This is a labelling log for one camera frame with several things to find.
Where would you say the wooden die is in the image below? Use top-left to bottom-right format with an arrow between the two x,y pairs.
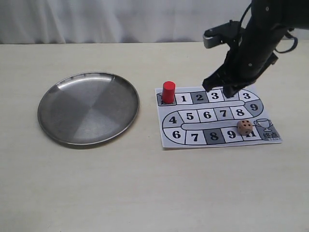
237,119 -> 253,136

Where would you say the gripper-mounted camera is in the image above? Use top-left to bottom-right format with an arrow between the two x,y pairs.
203,20 -> 245,49

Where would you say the black cable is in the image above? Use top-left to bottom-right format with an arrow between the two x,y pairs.
275,28 -> 298,54

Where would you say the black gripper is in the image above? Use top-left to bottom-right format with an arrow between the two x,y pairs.
202,21 -> 288,99

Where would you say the red cylinder game piece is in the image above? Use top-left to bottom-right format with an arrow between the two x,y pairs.
162,81 -> 176,104

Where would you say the paper game board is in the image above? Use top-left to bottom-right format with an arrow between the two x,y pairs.
155,85 -> 282,148

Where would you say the white curtain backdrop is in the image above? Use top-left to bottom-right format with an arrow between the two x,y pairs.
0,0 -> 249,44

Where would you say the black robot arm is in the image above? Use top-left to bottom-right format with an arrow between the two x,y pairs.
202,0 -> 309,98

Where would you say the round stainless steel plate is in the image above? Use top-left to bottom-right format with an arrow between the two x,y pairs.
37,72 -> 140,147

